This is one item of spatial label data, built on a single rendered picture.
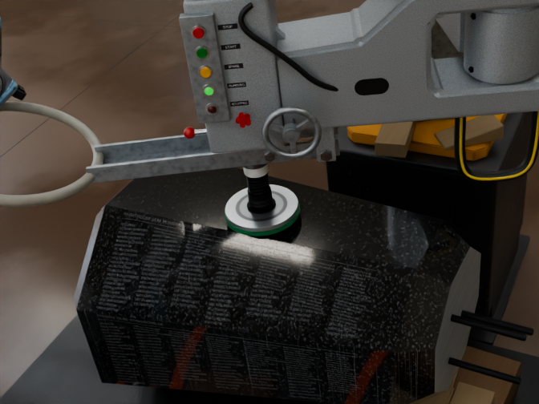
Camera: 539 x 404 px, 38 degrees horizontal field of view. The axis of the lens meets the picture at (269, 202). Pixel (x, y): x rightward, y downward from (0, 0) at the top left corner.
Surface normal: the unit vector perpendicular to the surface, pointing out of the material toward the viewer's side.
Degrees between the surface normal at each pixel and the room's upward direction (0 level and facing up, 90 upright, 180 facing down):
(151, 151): 90
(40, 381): 0
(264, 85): 90
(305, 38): 4
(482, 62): 90
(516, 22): 90
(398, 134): 0
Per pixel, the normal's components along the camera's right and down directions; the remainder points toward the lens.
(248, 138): -0.03, 0.59
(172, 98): -0.11, -0.80
